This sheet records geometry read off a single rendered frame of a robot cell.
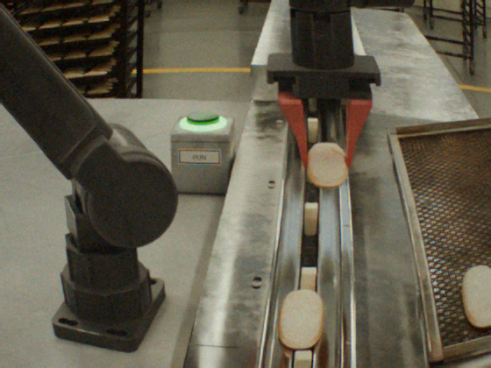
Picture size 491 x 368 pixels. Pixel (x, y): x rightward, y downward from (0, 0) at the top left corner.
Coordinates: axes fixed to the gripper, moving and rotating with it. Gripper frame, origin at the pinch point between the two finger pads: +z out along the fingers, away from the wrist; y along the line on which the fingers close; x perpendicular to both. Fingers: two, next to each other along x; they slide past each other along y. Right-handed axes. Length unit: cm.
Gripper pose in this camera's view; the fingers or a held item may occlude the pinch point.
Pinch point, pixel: (327, 155)
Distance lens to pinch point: 76.6
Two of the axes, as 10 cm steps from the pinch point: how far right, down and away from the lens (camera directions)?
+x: -0.6, 4.0, -9.2
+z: 0.4, 9.2, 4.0
